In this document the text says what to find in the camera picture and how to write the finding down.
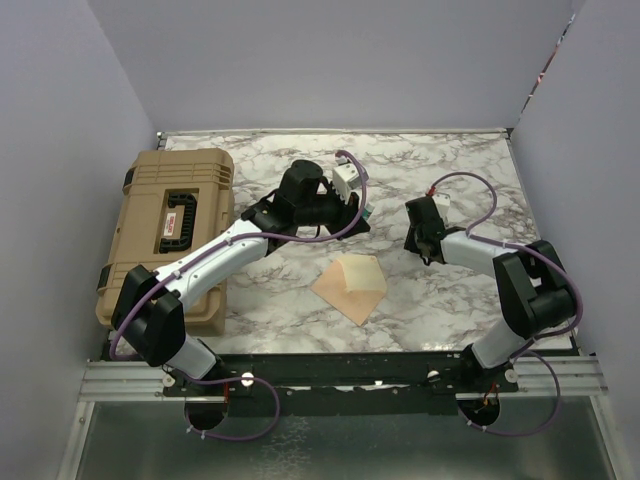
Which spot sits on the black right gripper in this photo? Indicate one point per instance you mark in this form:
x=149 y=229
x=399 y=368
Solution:
x=410 y=241

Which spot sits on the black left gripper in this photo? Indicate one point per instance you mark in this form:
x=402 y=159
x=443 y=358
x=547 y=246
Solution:
x=347 y=214

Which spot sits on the green white glue stick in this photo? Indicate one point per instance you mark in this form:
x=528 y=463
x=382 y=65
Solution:
x=368 y=210

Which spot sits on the tan paper envelope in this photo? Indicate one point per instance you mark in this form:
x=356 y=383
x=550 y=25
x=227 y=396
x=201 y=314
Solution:
x=357 y=306

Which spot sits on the beige paper letter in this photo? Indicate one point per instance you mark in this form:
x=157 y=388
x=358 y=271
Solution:
x=362 y=273

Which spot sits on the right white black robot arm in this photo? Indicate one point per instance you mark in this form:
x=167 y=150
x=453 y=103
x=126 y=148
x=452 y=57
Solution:
x=533 y=294

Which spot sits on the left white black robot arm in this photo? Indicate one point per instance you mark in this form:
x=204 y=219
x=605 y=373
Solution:
x=151 y=308

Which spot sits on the tan plastic tool case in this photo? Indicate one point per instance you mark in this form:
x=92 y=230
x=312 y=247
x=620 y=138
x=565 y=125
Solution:
x=174 y=202

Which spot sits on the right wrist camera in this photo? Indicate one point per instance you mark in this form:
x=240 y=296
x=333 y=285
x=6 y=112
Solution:
x=442 y=202

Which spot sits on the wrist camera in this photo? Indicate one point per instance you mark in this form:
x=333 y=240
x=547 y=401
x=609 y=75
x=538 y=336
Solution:
x=442 y=202
x=345 y=178

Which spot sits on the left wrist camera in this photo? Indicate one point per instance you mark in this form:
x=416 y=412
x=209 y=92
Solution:
x=345 y=178

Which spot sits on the black metal base rail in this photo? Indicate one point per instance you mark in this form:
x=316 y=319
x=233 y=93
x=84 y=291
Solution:
x=345 y=384

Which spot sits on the aluminium extrusion frame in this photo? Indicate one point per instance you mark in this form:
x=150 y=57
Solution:
x=136 y=382

